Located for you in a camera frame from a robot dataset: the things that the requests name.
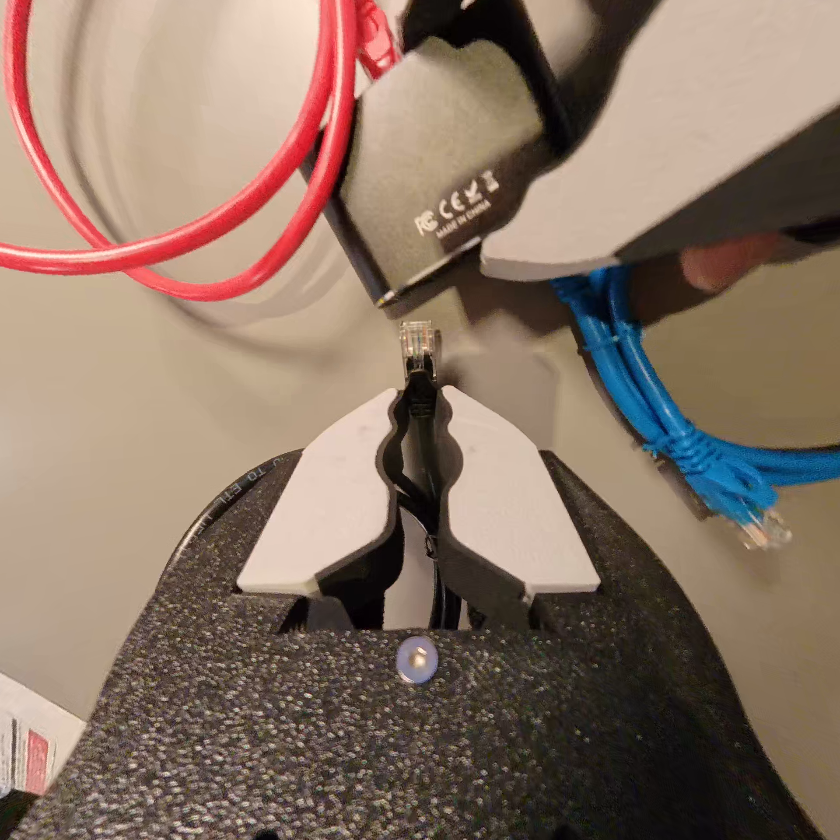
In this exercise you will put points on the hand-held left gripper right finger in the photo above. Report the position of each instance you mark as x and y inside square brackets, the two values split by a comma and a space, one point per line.
[512, 505]

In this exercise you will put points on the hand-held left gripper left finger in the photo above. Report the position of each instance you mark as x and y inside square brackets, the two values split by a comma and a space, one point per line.
[322, 505]

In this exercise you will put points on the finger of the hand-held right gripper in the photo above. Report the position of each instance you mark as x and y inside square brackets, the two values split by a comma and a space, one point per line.
[696, 131]

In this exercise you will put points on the black ethernet hub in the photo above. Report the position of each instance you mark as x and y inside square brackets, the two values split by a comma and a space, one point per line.
[446, 158]

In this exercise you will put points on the person's right hand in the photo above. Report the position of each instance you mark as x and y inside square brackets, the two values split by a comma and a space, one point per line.
[729, 263]

